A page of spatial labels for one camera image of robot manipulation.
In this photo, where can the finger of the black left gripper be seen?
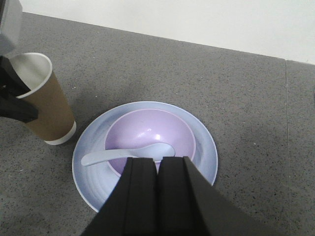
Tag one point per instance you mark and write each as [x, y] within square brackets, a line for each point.
[17, 109]

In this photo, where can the light blue plastic plate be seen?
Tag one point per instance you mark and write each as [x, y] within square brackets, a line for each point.
[95, 183]

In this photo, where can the light blue plastic spoon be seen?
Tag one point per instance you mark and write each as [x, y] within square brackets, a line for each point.
[155, 151]

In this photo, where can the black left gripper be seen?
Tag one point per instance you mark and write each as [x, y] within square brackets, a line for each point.
[10, 25]

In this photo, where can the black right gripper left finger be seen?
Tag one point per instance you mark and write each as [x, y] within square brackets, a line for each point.
[131, 208]

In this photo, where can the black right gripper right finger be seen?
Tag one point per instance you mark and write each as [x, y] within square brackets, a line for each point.
[189, 206]

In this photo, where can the brown paper cup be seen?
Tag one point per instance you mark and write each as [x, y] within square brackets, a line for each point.
[55, 123]

